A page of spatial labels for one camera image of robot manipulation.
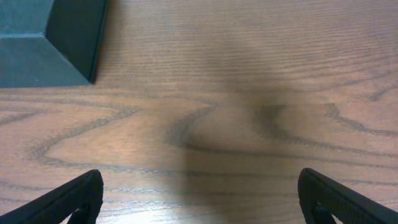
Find dark green gift box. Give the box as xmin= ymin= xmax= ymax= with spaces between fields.
xmin=1 ymin=0 xmax=108 ymax=88

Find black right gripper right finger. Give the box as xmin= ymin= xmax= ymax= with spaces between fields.
xmin=297 ymin=168 xmax=397 ymax=224

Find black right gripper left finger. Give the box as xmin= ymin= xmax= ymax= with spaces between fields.
xmin=1 ymin=169 xmax=104 ymax=224

